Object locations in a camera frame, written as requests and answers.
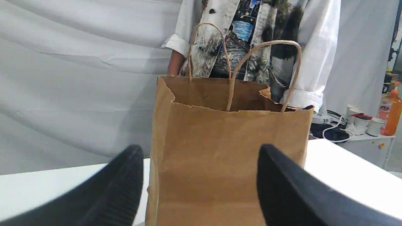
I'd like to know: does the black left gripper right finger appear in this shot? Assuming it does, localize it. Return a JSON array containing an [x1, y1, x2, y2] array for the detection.
[[257, 143, 401, 226]]

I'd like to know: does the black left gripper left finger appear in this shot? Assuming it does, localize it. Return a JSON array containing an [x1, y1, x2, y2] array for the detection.
[[1, 145, 144, 226]]

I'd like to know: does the brown paper bag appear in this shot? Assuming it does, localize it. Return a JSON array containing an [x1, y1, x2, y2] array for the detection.
[[145, 22, 314, 226]]

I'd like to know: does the person's right forearm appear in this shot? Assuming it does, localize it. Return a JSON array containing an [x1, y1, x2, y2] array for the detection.
[[167, 50, 186, 76]]

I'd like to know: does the black cloth on cabinet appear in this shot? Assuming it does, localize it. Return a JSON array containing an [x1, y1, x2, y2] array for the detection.
[[310, 123, 350, 142]]

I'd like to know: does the white side cabinet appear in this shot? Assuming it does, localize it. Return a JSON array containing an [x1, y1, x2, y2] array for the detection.
[[337, 134, 396, 169]]

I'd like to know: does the white cup with red content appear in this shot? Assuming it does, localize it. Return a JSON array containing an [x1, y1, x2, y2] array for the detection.
[[350, 113, 373, 129]]

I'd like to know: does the white paper cup behind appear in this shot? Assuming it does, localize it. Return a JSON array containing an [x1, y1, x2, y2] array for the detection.
[[345, 104, 364, 120]]

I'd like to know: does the white paper cup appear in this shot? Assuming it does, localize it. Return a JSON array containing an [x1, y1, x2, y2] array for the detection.
[[345, 104, 364, 120], [366, 117, 385, 137]]

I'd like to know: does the grey backdrop cloth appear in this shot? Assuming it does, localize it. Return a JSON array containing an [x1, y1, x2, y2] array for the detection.
[[1, 0, 401, 175]]

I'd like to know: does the orange detergent bottle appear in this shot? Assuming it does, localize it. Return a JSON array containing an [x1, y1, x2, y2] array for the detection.
[[378, 81, 402, 136]]

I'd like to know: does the person in camouflage jacket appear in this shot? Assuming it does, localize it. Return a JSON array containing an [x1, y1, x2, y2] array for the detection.
[[162, 0, 341, 113]]

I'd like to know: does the white cable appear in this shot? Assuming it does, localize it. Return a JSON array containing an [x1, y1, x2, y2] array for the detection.
[[309, 115, 355, 143]]

